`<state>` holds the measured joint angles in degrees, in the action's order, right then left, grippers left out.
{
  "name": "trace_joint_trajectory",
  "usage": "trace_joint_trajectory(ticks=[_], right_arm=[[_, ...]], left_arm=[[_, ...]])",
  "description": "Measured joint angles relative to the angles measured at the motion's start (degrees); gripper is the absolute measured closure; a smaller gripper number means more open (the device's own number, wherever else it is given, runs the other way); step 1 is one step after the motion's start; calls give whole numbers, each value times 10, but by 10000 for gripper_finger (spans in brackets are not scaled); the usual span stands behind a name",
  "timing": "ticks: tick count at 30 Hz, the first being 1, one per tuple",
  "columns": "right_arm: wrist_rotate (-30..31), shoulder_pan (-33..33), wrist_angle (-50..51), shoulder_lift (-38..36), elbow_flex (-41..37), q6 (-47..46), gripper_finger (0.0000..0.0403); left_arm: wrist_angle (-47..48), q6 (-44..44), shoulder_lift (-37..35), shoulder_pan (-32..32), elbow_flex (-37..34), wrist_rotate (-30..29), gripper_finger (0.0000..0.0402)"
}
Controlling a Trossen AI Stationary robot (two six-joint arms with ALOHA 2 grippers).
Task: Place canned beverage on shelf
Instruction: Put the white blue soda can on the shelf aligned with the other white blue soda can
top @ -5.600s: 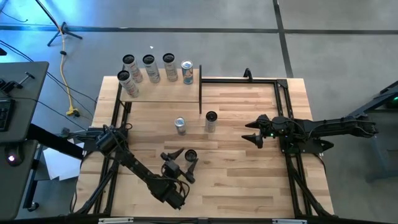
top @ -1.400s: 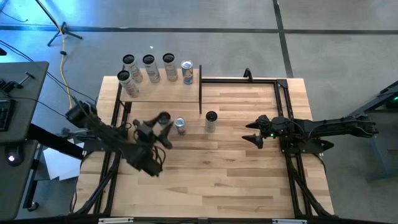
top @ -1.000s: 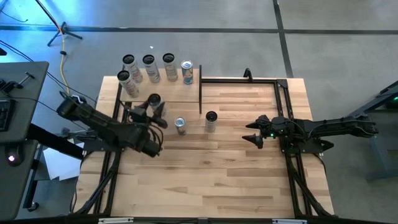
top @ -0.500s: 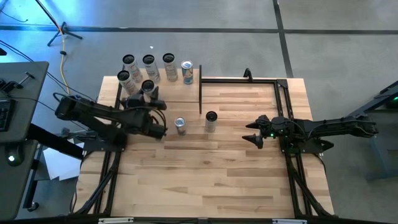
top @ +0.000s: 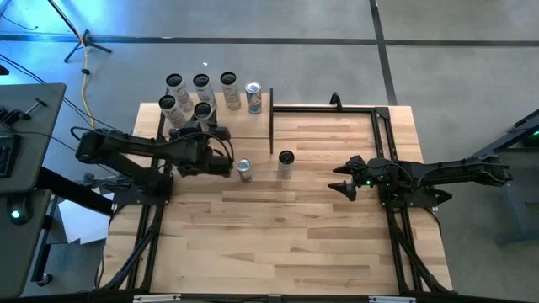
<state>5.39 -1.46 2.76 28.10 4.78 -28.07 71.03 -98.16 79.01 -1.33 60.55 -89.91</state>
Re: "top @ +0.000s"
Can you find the black computer mouse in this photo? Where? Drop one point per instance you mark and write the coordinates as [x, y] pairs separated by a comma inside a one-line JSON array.
[[19, 210]]

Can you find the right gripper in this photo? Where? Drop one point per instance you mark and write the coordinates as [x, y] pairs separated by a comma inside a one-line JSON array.
[[370, 172]]

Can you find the black shelf support bar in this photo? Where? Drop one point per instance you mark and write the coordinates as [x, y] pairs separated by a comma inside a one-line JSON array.
[[271, 126], [161, 120]]

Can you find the black desk clamp tool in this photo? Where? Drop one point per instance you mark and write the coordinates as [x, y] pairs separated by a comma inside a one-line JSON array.
[[12, 114]]

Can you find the blue beverage can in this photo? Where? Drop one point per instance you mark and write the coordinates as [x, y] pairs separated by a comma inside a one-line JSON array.
[[244, 172], [254, 99]]

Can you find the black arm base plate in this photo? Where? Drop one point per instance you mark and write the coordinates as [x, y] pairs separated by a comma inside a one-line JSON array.
[[126, 198], [385, 201]]

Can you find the black desk leg with caster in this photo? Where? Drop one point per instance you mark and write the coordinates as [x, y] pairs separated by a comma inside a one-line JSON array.
[[44, 278]]

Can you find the small black floor object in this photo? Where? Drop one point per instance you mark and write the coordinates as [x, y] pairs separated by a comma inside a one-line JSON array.
[[3, 70]]

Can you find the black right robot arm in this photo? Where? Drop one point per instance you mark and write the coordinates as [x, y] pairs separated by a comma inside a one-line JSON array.
[[446, 172]]

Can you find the white Celsius beverage can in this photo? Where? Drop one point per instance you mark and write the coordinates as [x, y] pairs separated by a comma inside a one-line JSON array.
[[172, 111], [203, 110], [286, 168]]

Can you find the white Tropical Vibe Celsius can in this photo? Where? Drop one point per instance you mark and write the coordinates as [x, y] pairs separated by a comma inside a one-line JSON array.
[[179, 90]]

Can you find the black keyboard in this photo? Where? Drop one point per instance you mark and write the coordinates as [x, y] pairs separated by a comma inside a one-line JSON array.
[[6, 155]]

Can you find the white paper sheets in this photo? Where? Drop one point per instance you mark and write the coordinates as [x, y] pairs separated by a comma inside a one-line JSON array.
[[82, 223]]

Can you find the white can red stripe label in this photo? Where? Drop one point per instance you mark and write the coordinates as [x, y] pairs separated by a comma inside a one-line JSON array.
[[204, 88]]

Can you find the black aluminium rig frame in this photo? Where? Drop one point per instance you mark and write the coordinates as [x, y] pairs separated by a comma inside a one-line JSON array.
[[324, 109]]

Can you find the black frame mount bracket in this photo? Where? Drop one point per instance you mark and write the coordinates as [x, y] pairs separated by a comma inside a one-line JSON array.
[[335, 101]]

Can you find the silver metal bracket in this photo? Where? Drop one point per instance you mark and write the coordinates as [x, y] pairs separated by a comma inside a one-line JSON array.
[[391, 299], [156, 298]]

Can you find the white Arctic Vibe Celsius can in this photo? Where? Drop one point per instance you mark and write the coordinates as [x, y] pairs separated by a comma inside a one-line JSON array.
[[231, 92]]

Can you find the grey metal cart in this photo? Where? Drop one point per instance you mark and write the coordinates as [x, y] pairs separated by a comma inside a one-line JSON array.
[[518, 198]]

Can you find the black tripod stand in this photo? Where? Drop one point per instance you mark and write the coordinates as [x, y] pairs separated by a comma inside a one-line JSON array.
[[86, 40]]

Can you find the black diagonal desk beam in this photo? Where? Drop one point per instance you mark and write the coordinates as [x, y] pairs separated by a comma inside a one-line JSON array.
[[71, 189]]

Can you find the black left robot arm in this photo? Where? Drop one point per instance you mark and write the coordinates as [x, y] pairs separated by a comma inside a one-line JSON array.
[[126, 147]]

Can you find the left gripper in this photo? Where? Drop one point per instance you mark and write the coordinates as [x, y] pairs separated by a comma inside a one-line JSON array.
[[202, 134]]

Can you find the grey desk top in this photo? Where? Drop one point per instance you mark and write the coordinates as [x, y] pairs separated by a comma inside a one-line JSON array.
[[38, 139], [17, 252]]

